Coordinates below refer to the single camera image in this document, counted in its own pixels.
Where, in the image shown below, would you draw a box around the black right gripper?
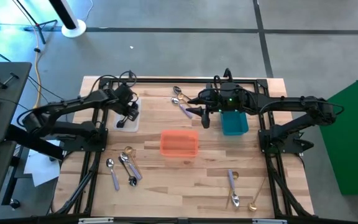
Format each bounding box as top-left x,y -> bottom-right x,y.
187,83 -> 228,129

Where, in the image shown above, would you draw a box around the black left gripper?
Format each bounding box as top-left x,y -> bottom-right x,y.
116,83 -> 139,122

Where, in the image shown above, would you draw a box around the clear plastic bin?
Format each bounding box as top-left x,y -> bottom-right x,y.
113,96 -> 142,133

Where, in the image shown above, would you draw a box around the silver spoons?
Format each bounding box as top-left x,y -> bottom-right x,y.
172,85 -> 195,101

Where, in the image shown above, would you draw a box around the teal plastic bin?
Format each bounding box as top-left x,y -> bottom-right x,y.
219,110 -> 250,137

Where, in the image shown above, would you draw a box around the orange plastic bin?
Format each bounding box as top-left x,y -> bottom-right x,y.
159,129 -> 200,158

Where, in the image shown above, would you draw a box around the black diagonal bar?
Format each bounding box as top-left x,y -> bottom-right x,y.
6,124 -> 65,161

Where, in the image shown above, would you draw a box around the white paper sheets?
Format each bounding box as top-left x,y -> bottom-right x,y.
23,139 -> 62,187

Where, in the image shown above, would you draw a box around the grey desk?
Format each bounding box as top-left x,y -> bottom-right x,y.
0,61 -> 33,220

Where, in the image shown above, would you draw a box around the black tripod stand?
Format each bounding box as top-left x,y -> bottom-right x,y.
12,0 -> 58,45

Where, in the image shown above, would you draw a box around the green panel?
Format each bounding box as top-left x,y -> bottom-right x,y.
318,68 -> 358,197

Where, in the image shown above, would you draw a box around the black metal table frame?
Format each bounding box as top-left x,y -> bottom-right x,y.
51,76 -> 315,218

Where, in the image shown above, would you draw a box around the yellow power cable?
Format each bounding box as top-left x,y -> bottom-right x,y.
31,26 -> 43,118

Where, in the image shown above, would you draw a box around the white pedestal black pole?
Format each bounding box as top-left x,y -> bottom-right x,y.
48,0 -> 87,39

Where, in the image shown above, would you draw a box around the white metal bracket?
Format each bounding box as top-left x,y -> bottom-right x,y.
78,217 -> 114,224
252,218 -> 288,224

